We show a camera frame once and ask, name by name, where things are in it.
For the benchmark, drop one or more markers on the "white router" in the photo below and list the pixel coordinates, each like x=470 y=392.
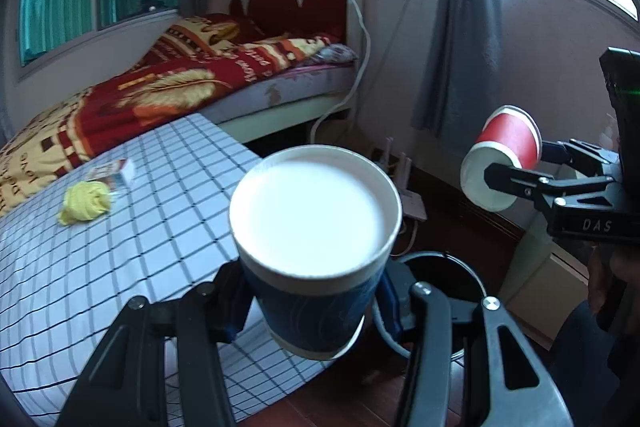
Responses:
x=412 y=207

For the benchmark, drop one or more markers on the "red paper cup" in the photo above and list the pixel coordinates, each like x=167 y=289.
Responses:
x=510 y=132

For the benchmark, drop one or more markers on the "small printed cardboard box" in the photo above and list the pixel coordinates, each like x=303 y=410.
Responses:
x=117 y=172

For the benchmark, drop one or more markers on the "person's right hand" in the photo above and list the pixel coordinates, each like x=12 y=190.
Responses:
x=600 y=287

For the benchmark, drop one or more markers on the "patterned pillow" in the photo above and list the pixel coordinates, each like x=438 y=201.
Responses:
x=337 y=53

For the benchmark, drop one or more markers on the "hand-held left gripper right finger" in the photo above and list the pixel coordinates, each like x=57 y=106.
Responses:
x=390 y=309

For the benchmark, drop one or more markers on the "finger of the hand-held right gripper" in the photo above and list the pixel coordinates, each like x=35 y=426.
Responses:
x=575 y=149
x=515 y=179

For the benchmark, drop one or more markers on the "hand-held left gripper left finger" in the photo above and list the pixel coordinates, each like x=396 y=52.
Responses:
x=237 y=324

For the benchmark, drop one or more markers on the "person's dark trousers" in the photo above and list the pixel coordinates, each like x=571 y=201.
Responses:
x=585 y=367

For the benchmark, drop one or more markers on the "black trash bin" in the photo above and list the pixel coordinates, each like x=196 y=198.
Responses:
x=450 y=272

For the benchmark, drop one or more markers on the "yellow balled cloth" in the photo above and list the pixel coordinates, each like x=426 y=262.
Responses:
x=85 y=202

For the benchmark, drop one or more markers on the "white checked tablecloth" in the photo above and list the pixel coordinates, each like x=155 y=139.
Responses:
x=150 y=232

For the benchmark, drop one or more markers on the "pale flat box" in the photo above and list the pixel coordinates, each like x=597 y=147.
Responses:
x=550 y=272

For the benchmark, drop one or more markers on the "bed with patterned blanket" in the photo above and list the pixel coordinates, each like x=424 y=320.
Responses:
x=150 y=92

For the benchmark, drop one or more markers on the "bed with lilac sheet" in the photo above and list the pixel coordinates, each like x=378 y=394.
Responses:
x=290 y=92

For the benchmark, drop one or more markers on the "blue paper cup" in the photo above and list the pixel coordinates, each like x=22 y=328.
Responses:
x=310 y=307

